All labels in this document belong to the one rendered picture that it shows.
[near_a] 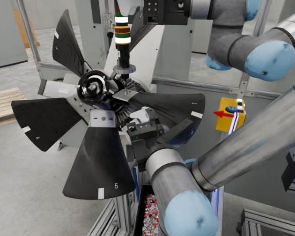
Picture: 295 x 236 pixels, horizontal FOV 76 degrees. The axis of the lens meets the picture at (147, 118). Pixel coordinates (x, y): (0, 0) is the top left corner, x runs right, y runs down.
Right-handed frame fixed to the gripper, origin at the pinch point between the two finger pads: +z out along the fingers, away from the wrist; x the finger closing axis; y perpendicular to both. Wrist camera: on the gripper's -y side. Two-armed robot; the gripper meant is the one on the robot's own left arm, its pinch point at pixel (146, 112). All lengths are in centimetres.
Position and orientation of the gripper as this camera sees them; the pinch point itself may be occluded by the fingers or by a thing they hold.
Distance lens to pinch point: 55.5
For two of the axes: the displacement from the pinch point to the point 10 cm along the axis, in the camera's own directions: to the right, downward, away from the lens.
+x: 1.0, 8.3, 5.4
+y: -9.6, 2.3, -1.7
